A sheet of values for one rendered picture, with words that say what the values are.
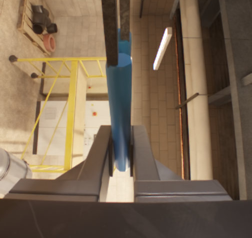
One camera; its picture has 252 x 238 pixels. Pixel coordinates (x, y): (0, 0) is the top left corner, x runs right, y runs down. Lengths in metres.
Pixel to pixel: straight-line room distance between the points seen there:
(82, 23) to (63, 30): 0.56
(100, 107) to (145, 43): 2.18
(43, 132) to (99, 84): 1.64
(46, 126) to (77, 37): 2.54
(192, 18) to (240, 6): 0.85
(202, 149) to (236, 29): 2.15
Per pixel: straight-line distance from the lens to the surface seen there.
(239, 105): 3.25
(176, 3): 5.09
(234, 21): 3.87
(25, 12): 4.15
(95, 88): 4.13
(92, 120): 3.90
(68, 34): 5.38
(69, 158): 2.85
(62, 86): 4.35
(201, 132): 3.16
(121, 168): 0.16
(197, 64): 3.43
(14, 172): 0.46
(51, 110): 4.21
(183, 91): 3.95
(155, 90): 4.50
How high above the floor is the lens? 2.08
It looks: level
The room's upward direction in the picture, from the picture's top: 90 degrees clockwise
